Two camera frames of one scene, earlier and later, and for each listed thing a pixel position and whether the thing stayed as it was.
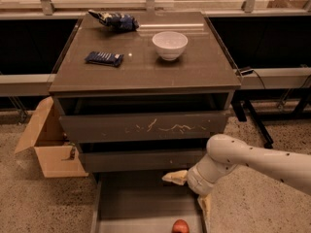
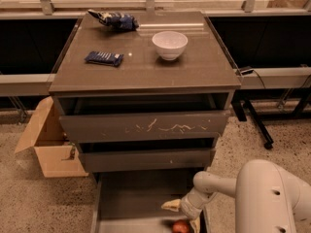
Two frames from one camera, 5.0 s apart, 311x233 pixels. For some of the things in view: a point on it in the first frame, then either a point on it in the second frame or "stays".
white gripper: (194, 180) to (189, 206)
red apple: (180, 226) stays
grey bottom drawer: (143, 203) stays
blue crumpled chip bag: (116, 21) stays
